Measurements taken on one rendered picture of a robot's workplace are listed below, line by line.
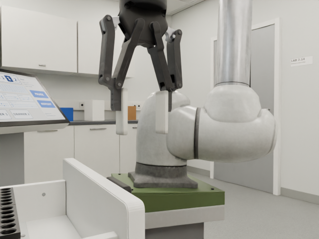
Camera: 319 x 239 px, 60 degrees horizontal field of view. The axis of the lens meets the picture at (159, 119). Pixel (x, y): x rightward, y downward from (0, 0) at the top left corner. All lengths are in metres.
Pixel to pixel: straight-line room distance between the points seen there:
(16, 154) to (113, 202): 1.05
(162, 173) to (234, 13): 0.51
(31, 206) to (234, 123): 0.51
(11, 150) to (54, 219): 0.82
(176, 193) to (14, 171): 0.78
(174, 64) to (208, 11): 4.27
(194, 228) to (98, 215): 0.51
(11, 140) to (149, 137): 0.68
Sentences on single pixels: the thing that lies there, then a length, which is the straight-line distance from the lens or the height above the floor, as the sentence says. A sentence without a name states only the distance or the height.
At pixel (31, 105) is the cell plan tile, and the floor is 1.04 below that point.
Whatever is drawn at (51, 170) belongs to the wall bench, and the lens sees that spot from 3.49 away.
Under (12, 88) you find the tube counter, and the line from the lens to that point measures 1.31.
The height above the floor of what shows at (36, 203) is 0.86.
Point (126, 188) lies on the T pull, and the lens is 0.37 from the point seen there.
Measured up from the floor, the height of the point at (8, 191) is 0.90.
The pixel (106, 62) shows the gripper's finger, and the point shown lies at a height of 1.08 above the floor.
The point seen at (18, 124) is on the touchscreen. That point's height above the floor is 0.97.
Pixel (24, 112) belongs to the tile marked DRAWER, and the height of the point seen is 1.01.
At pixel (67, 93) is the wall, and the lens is 4.23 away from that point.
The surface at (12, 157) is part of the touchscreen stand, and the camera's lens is 1.30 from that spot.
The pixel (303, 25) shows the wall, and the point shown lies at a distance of 3.71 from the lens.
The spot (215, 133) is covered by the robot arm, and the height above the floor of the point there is 0.95.
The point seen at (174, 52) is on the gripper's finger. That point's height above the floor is 1.11.
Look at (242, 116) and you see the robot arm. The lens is 0.76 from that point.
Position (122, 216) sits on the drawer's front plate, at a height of 0.91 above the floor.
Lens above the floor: 1.01
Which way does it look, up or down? 1 degrees down
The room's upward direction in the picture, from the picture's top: straight up
